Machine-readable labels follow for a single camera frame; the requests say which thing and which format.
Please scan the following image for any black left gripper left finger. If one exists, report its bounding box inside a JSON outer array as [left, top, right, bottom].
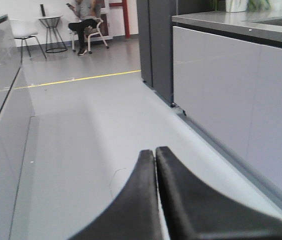
[[71, 150, 163, 240]]

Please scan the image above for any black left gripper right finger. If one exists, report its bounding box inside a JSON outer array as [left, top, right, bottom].
[[155, 146, 282, 240]]

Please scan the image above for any grey kitchen island cabinet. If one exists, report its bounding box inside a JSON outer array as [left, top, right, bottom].
[[172, 10, 282, 191]]

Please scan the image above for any grey left counter cabinet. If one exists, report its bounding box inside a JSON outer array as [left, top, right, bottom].
[[0, 14, 33, 240]]

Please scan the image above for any dark grey tall cabinet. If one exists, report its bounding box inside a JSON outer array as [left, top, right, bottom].
[[136, 0, 214, 107]]

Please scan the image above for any seated person in grey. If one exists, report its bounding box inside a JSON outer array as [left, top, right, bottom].
[[66, 0, 100, 56]]

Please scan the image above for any white plant pot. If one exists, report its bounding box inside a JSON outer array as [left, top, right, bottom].
[[225, 0, 249, 13]]

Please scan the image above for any green spider plant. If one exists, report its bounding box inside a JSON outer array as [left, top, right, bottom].
[[210, 0, 282, 12]]

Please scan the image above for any stainless steel sink basin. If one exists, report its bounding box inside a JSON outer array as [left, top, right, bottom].
[[242, 16, 282, 29]]

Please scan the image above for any white seat black-leg chair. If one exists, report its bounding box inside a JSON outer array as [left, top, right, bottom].
[[9, 19, 47, 64]]

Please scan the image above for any round wire side table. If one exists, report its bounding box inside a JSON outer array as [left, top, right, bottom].
[[38, 15, 68, 54]]

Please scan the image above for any white frame chair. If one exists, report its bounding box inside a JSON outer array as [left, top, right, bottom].
[[69, 17, 109, 54]]

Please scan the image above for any red metal frame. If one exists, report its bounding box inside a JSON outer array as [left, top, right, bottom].
[[109, 0, 131, 39]]

